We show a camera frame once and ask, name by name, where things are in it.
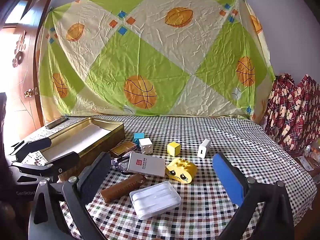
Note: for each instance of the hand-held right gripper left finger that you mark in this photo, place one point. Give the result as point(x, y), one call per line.
point(95, 177)

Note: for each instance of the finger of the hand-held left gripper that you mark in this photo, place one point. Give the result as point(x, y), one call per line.
point(55, 165)
point(32, 146)

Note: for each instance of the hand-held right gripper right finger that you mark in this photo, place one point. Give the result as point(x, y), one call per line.
point(227, 180)

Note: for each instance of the dark foil packet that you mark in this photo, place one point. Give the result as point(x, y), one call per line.
point(117, 164)

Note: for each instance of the brown rectangular case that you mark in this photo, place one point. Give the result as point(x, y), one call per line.
point(122, 187)

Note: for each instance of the gold tin box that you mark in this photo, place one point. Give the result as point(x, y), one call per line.
point(105, 141)

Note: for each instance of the yellow face toy brick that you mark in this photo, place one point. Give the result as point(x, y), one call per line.
point(180, 172)

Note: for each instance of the white card red logo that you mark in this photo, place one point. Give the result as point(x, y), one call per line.
point(145, 165)

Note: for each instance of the blue toy brick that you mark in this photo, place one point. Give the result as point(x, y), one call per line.
point(137, 138)

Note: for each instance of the white toy brick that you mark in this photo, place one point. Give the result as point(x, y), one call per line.
point(146, 147)

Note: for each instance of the yellow cube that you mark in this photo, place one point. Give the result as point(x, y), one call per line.
point(173, 150)

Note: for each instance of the white plastic box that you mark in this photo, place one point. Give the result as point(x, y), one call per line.
point(155, 200)

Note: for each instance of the black flat bar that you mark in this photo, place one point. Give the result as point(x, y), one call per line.
point(56, 123)

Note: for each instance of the white paper liner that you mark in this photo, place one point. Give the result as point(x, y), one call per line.
point(87, 132)

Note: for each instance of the wooden door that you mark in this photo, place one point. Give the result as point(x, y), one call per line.
point(22, 100)

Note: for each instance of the checkered tablecloth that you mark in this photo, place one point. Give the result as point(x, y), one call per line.
point(200, 135)

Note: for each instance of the clear plastic bag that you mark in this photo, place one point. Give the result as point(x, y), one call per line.
point(308, 152)

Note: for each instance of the red bear printed cloth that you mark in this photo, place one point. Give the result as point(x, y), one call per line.
point(287, 110)

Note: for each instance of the red door decoration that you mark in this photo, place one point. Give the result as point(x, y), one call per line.
point(19, 47)

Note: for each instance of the green basketball printed sheet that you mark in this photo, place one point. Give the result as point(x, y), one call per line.
point(160, 55)

